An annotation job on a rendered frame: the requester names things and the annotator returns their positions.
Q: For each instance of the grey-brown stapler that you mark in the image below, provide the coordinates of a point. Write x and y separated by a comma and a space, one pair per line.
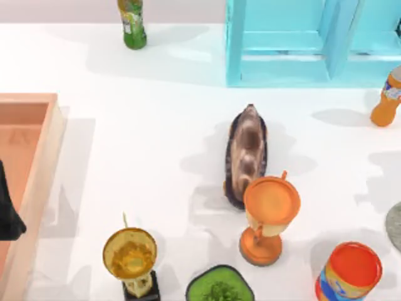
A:
247, 150

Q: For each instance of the orange trophy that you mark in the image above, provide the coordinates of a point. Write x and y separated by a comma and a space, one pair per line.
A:
271, 203

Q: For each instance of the light blue rack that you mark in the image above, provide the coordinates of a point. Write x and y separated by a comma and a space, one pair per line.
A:
282, 67

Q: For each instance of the gold trophy with black base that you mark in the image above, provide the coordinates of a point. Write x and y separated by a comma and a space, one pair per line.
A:
130, 254

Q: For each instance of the black plant pot with greenery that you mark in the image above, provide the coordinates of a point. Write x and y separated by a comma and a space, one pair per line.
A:
219, 285

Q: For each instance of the green bottle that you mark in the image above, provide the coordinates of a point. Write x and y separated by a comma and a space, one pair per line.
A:
134, 25

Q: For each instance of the salmon-coloured shallow box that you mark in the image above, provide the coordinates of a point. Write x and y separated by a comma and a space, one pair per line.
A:
28, 163

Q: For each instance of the orange bottle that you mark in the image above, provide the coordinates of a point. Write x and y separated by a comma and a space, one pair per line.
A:
387, 103

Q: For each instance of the orange and blue can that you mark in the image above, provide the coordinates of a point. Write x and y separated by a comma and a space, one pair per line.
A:
352, 269

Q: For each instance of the grey round coaster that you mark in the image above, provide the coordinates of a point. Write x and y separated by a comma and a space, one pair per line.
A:
395, 225

